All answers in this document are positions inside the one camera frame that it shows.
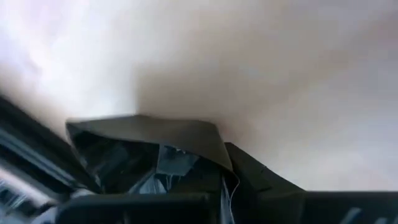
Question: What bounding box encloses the black wavy square mini plate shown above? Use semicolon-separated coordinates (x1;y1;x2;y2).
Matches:
65;114;241;195

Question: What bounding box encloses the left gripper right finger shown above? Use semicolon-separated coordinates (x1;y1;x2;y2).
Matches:
224;142;398;224

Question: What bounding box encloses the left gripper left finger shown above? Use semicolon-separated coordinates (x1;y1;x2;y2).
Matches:
55;161;224;224

